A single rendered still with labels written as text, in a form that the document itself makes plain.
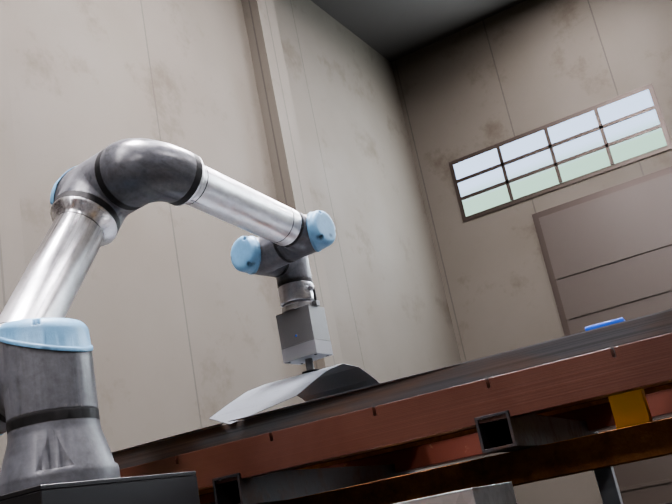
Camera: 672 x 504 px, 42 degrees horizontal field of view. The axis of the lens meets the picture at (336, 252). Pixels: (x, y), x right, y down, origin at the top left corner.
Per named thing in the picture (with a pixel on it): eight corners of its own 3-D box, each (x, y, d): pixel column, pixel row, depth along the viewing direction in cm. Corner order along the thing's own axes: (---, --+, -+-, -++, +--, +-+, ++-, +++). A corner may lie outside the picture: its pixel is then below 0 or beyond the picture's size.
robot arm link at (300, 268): (259, 240, 188) (285, 246, 195) (267, 289, 185) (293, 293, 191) (286, 228, 184) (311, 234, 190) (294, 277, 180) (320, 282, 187)
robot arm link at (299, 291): (291, 293, 191) (321, 282, 187) (294, 313, 190) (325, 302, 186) (270, 289, 185) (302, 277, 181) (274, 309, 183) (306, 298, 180)
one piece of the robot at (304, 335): (330, 292, 188) (344, 366, 184) (296, 303, 193) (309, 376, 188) (305, 286, 180) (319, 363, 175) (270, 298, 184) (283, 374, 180)
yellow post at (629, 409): (629, 458, 136) (595, 338, 142) (661, 451, 135) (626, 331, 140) (625, 458, 132) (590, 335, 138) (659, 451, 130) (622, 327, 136)
